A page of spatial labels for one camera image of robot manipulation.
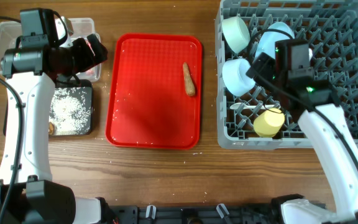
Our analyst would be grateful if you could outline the brown food scrap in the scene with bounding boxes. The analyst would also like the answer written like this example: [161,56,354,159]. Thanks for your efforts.
[48,122,56,136]

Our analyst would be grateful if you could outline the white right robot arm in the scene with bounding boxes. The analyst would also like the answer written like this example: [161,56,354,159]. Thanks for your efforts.
[246,34,358,223]

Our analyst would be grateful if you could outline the yellow plastic cup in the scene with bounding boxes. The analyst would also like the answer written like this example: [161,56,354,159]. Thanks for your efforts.
[253,108,285,138]

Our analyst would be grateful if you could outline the green bowl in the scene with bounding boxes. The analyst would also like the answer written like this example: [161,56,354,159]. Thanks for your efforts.
[222,17,250,54]

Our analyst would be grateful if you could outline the large light blue plate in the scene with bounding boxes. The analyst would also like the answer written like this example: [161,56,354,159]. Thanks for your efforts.
[254,22,295,60]

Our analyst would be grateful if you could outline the small light blue bowl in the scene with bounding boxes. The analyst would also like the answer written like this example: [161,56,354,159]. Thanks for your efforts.
[222,58,255,96]

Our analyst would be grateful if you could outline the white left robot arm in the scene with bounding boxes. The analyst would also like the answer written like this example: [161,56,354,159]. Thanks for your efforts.
[0,8,119,223]

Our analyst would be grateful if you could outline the brown carrot piece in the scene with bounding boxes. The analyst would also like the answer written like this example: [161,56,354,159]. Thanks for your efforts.
[183,62,196,96]

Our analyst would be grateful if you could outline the black waste tray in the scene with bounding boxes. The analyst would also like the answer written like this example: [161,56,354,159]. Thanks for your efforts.
[8,77,93,139]

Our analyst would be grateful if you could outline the white plastic spoon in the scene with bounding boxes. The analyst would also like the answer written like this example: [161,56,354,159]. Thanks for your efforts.
[229,103,275,110]

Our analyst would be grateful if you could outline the grey dishwasher rack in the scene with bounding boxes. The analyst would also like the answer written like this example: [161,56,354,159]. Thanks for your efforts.
[214,1,358,150]

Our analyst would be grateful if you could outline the white rice grains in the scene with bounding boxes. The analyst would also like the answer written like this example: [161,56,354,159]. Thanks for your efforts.
[49,87,93,136]

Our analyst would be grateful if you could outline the red snack wrapper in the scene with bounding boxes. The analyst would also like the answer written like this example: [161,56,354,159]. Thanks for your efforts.
[85,39,94,77]

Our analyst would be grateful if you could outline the clear plastic waste bin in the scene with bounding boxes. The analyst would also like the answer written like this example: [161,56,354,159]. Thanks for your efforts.
[0,17,101,82]

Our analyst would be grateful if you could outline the red plastic tray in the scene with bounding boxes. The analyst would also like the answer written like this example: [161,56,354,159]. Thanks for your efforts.
[105,33,203,150]

